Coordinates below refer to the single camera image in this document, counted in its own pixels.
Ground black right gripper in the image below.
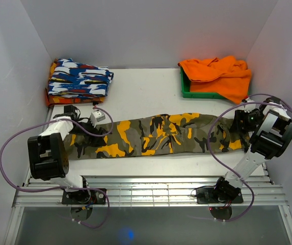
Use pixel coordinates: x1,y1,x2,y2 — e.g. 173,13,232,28
229,110,264,133

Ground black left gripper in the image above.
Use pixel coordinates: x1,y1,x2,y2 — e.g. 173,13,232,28
68,117,106,148

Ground olive yellow camouflage trousers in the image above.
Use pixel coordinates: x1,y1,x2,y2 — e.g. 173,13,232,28
64,113,249,160

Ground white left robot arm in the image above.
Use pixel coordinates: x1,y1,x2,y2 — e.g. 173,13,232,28
28,105,105,204

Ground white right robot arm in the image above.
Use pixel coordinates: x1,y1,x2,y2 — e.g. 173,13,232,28
213,95,292,203

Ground orange camouflage folded trousers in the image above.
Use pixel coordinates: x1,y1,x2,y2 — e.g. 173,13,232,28
44,59,104,107

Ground blue white camouflage folded trousers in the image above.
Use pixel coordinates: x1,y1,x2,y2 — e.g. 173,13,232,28
47,59,114,99

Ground orange crumpled cloth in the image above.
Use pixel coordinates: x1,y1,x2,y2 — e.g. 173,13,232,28
178,56,252,104

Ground green plastic bin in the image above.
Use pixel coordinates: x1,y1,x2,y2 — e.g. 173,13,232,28
179,66,250,99

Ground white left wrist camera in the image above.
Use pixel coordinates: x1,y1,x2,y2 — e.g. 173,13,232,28
89,108,105,127

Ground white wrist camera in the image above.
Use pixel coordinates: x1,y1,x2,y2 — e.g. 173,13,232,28
242,97,256,113
89,108,105,127

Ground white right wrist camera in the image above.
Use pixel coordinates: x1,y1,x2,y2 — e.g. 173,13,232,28
242,97,256,113

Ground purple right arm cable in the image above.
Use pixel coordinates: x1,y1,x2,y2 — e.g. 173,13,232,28
208,93,292,222

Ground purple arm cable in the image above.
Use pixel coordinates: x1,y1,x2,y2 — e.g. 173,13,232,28
0,108,115,228
208,93,292,222

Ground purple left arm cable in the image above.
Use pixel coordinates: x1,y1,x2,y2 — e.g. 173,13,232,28
0,108,115,228

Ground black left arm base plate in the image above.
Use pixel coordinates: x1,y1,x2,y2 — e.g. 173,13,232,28
61,189,106,205

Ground aluminium rail frame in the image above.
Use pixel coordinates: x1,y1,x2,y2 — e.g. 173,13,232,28
4,107,292,245

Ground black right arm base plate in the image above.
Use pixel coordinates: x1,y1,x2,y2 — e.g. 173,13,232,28
196,186,244,204

